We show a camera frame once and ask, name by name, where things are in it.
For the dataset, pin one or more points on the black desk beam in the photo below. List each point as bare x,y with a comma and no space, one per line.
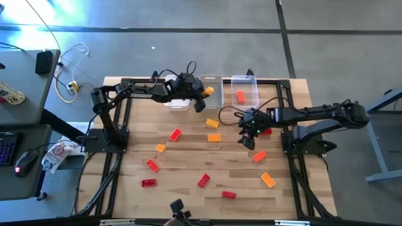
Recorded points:
63,128

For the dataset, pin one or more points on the small yellow building block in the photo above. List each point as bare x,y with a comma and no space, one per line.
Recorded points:
160,148

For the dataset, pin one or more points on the white paper sheet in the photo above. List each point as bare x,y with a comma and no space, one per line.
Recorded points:
78,128

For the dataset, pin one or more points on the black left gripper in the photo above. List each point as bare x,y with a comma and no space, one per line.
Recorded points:
185,94

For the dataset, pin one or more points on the black metal table frame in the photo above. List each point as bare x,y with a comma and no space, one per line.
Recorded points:
125,82

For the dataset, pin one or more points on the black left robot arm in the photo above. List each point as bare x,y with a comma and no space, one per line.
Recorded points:
141,94

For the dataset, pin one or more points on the clear plastic bin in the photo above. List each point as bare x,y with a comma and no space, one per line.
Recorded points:
249,102

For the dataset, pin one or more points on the white numbered tag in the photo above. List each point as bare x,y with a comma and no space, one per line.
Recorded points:
11,94

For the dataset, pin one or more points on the black caster wheel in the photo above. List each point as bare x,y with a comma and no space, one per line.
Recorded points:
41,196

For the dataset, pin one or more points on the gray plastic bin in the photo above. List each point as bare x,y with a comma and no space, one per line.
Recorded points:
216,100

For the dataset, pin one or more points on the orange building block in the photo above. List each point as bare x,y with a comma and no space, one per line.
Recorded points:
175,135
259,156
152,165
240,96

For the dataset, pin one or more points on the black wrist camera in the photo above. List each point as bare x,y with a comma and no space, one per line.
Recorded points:
186,79
248,116

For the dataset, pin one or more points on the blue-gray metal stand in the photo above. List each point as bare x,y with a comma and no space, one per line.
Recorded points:
378,147

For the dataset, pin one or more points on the person's hand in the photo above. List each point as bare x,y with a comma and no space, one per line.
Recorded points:
171,222

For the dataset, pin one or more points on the red building block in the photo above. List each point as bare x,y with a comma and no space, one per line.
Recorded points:
267,132
229,195
149,183
203,180

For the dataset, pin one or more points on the silver metal bracket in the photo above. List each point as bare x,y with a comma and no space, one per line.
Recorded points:
292,223
117,223

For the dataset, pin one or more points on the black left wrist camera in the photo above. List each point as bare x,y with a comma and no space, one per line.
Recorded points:
186,79

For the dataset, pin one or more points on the white printed packet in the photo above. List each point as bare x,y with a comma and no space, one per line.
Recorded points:
56,155

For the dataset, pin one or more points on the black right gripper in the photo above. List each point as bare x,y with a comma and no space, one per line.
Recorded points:
260,124

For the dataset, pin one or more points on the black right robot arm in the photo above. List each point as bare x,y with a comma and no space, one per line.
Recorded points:
314,113

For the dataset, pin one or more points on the gray desk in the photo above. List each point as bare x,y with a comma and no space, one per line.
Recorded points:
28,188
19,72

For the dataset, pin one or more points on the black computer mouse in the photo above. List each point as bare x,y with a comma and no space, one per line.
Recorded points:
26,162

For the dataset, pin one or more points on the black phone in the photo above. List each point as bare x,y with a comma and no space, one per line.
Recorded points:
43,62

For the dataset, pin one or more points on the black keyboard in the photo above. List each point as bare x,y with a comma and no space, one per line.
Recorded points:
7,149

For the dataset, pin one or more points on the white plastic bin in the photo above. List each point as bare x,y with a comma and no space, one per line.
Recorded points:
177,106

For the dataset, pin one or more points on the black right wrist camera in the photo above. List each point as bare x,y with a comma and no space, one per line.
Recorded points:
248,116

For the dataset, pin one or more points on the yellow power plug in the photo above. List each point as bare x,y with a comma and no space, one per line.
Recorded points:
73,85

